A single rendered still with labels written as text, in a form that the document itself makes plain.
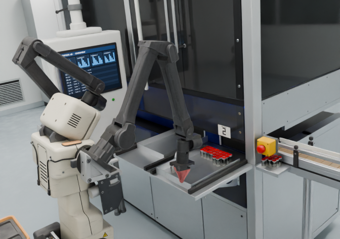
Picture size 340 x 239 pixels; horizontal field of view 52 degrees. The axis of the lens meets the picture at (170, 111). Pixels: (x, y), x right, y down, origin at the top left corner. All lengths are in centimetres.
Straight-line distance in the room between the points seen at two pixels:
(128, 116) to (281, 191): 112
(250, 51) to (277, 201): 90
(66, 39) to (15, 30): 466
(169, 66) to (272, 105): 66
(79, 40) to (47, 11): 432
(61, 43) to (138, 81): 95
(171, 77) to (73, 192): 61
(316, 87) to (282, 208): 72
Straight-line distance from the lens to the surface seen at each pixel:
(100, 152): 128
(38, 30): 646
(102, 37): 229
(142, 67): 132
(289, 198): 223
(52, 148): 136
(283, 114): 193
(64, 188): 146
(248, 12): 163
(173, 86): 143
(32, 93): 699
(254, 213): 198
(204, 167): 181
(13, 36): 682
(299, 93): 203
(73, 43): 221
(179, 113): 149
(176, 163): 159
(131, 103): 131
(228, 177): 172
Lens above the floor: 172
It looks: 18 degrees down
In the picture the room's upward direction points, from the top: 6 degrees counter-clockwise
